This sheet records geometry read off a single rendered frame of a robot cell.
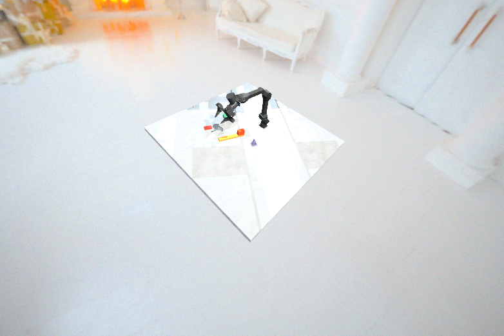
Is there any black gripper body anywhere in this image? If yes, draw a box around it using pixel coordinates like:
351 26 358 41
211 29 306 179
216 103 235 123

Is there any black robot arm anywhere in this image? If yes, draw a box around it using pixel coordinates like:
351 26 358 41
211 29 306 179
225 87 272 128

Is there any yellow bar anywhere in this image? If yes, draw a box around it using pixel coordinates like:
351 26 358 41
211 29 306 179
218 129 245 142

